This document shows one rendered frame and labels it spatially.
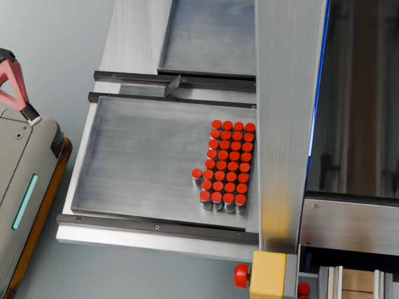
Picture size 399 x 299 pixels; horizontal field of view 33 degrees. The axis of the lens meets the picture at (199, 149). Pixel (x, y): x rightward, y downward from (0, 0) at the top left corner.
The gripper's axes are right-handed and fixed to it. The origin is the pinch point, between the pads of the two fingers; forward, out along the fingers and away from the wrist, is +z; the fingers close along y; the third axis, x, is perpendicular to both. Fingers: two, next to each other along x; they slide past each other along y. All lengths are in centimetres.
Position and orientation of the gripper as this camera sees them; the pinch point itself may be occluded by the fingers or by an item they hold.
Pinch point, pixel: (21, 104)
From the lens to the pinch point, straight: 112.1
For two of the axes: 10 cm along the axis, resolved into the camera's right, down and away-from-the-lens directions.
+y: -0.4, 0.6, -10.0
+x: 7.8, -6.2, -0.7
